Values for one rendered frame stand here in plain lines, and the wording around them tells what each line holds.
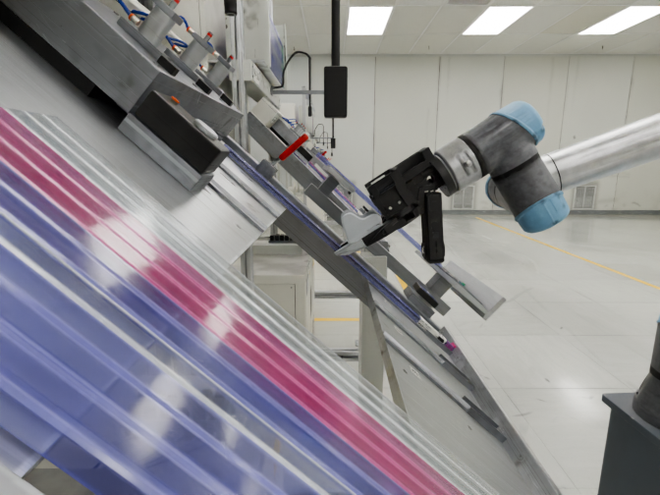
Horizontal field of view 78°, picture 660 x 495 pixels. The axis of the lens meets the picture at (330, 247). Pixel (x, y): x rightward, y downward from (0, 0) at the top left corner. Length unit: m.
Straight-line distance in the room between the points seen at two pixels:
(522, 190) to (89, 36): 0.56
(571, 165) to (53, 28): 0.74
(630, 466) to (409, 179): 0.76
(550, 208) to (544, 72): 8.54
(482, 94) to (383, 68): 1.94
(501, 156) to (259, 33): 1.20
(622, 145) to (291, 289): 1.15
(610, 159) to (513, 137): 0.23
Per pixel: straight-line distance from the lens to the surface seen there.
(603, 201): 9.80
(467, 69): 8.69
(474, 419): 0.54
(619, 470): 1.14
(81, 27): 0.44
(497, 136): 0.66
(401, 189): 0.63
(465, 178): 0.65
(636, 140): 0.87
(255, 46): 1.68
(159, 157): 0.39
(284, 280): 1.58
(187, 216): 0.33
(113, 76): 0.43
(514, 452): 0.55
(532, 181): 0.68
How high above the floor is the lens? 1.04
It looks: 12 degrees down
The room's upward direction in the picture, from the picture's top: straight up
